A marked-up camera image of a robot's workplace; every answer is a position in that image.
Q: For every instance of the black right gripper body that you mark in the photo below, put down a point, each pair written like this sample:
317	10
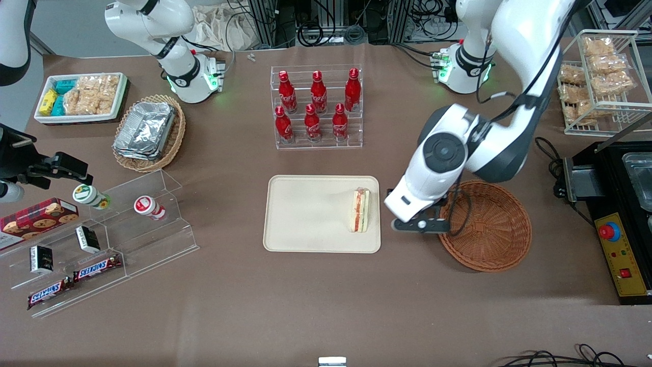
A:
14	154

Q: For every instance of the triangular sandwich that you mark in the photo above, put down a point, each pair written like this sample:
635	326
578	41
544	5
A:
359	211

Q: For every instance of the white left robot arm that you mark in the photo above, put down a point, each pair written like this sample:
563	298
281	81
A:
514	30

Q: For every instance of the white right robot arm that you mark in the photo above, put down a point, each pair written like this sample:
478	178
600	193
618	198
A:
153	20

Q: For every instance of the white rectangular snack tray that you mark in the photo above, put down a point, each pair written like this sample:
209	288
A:
81	118

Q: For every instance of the round brown wicker basket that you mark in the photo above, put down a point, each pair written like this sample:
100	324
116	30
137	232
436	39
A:
494	229

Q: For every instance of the beige plastic tray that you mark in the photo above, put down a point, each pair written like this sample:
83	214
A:
305	214

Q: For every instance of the oval light wicker basket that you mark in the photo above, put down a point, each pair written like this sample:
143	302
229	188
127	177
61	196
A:
175	137

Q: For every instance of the green lid yogurt cup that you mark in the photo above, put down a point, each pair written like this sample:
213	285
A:
89	196

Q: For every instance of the teal snack packet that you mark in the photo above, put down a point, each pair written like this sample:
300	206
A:
65	86
58	106

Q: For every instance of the yellow snack packet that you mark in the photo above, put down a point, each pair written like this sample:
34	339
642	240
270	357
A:
48	102

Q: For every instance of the red cookie box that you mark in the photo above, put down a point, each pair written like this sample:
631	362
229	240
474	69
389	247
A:
35	219

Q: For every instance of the bag of rice crackers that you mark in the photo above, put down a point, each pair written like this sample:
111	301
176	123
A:
107	94
79	97

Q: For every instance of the small black white carton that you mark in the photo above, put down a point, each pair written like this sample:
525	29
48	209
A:
87	239
42	260

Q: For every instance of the stack of foil trays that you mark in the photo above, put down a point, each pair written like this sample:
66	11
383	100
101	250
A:
145	130

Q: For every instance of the red cola bottle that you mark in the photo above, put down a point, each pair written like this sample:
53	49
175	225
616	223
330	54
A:
312	125
352	92
283	127
340	125
319	94
288	94

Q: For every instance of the clear acrylic bottle rack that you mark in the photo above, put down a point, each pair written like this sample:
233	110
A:
316	145

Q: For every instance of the red lid yogurt cup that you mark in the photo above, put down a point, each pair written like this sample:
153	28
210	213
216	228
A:
148	207

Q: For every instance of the brown table cover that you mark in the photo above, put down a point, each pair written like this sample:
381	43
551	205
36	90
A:
407	306

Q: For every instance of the Snickers chocolate bar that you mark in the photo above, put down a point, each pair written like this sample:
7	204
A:
48	294
97	268

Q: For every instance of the clear acrylic stepped stand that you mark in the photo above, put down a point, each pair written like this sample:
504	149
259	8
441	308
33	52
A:
153	239

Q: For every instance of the white clip at table edge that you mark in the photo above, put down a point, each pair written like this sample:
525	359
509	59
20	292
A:
332	362

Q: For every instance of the clear bag of fried snacks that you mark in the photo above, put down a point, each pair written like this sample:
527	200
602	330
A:
572	74
598	47
586	113
614	84
574	93
608	64

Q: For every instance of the black appliance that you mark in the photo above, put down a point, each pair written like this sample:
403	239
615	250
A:
611	178

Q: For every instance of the beige crumpled cloth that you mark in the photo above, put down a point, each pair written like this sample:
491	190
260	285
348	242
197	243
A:
219	28

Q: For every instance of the yellow emergency stop box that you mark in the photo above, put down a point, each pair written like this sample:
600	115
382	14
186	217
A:
626	270

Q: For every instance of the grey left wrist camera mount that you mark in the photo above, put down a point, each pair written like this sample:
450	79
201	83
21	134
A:
407	225

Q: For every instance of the aluminium frame post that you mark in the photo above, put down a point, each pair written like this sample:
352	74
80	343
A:
264	20
405	18

